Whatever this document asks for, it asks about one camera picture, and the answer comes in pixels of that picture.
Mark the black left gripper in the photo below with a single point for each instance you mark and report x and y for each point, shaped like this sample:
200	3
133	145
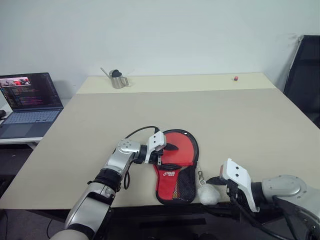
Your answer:
160	156

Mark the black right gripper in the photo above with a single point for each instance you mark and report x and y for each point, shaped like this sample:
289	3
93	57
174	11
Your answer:
237	195

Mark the red table tennis paddle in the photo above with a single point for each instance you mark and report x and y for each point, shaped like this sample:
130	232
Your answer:
183	150

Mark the red and black paddle case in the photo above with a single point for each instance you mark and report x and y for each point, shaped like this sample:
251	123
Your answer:
167	185

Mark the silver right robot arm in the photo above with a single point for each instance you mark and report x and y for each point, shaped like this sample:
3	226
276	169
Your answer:
287	190

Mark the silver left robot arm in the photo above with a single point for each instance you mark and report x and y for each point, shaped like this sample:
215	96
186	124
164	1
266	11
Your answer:
117	160

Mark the dark table apron with slot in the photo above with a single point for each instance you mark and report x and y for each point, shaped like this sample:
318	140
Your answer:
172	212

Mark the metal spouted can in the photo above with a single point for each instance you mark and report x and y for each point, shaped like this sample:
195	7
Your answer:
118	82

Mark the small red object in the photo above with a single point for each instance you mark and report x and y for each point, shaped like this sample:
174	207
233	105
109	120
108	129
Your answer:
236	78

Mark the black chair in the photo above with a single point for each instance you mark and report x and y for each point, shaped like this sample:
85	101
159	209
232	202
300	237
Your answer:
305	82

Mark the open laptop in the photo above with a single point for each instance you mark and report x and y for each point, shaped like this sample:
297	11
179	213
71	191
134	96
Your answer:
25	122

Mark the black handheld device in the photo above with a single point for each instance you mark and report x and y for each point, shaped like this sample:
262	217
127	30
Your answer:
2	114

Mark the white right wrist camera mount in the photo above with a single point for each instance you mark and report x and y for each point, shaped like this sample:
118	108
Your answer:
237	175

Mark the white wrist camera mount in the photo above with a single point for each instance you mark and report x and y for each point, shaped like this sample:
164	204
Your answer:
237	175
156	142

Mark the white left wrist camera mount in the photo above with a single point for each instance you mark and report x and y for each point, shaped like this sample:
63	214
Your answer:
156	142

